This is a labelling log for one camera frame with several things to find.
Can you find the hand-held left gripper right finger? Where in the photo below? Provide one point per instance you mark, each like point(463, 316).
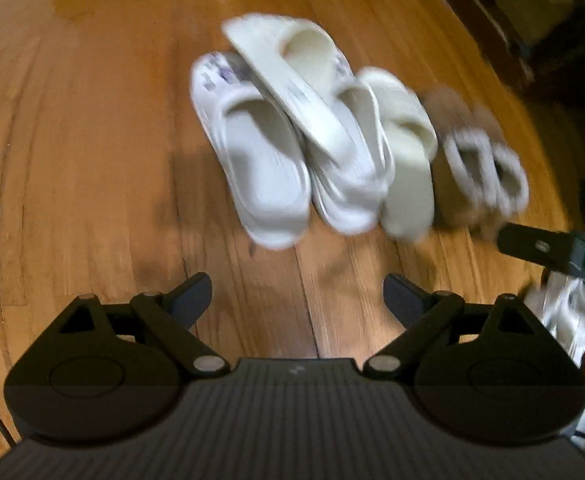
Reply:
point(402, 300)

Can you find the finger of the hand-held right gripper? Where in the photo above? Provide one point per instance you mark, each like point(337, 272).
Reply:
point(527, 245)

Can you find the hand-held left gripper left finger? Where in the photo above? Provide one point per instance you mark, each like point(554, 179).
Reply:
point(192, 300)

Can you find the tan fleece-lined slipper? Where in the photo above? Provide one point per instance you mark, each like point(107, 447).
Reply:
point(509, 180)
point(447, 110)

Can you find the white clog with charms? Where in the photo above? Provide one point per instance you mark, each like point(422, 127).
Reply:
point(347, 195)
point(262, 180)

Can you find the white slide sandal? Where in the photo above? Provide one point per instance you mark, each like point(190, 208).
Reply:
point(267, 45)
point(407, 180)

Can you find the dark wooden furniture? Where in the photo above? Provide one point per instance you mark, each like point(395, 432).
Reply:
point(487, 15)

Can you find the cardboard box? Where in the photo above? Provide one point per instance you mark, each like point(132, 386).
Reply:
point(532, 5)

